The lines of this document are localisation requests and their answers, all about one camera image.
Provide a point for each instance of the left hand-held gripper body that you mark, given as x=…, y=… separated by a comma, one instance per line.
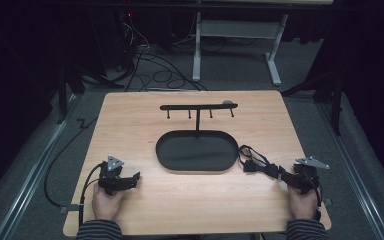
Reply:
x=110, y=173

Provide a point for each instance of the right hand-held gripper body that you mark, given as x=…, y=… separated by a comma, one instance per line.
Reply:
x=307, y=178

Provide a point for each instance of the person's right hand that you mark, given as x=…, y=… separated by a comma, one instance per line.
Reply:
x=302, y=205

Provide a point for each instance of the person's left hand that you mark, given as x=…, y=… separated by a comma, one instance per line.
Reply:
x=105, y=204

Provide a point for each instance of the metal table clamp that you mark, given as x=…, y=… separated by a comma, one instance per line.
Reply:
x=70, y=208

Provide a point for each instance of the black hook stand with tray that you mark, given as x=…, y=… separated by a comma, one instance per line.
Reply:
x=196, y=150

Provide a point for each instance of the small grey round object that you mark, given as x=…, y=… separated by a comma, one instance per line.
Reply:
x=227, y=102

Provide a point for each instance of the black metal stand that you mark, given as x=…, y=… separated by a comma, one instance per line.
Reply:
x=326, y=86
x=67, y=83

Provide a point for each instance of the metal floor rail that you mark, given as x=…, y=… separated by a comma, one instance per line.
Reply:
x=30, y=180
x=353, y=180

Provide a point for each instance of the white metal desk frame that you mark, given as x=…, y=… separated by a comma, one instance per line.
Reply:
x=236, y=29

